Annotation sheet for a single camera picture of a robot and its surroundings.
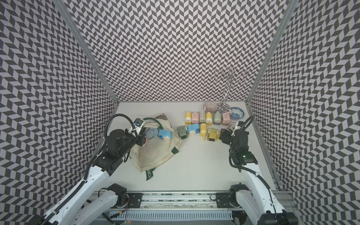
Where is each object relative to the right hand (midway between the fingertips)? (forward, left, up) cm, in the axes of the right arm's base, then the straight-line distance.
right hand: (236, 135), depth 84 cm
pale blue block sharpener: (+6, +54, -4) cm, 54 cm away
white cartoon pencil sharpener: (+18, +19, -5) cm, 27 cm away
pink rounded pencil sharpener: (+18, +24, -5) cm, 31 cm away
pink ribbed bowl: (+32, +12, -9) cm, 36 cm away
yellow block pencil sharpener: (+17, +30, -5) cm, 35 cm away
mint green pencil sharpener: (+16, +9, -4) cm, 19 cm away
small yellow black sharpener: (+7, +12, -10) cm, 17 cm away
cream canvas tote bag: (-10, +56, -10) cm, 58 cm away
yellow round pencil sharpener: (+17, +15, -5) cm, 23 cm away
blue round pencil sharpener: (+9, +26, -7) cm, 28 cm away
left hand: (-1, +53, +11) cm, 54 cm away
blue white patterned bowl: (+26, -8, -10) cm, 29 cm away
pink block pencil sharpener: (+17, +3, -6) cm, 18 cm away
